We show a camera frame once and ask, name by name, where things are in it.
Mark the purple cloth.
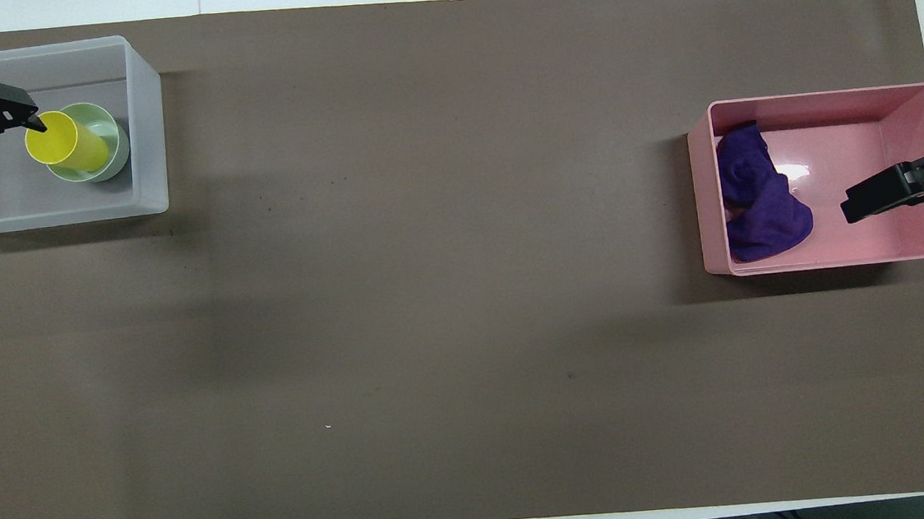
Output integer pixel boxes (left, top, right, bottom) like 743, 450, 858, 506
713, 116, 818, 265

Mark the yellow plastic cup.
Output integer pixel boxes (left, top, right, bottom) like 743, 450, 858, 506
22, 106, 112, 178

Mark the pink plastic box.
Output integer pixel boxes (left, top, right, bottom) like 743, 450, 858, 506
684, 82, 924, 280

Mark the translucent white plastic box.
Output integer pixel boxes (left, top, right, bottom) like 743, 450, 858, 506
0, 32, 172, 234

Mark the green plastic cup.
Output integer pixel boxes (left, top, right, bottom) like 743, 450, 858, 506
41, 99, 133, 188

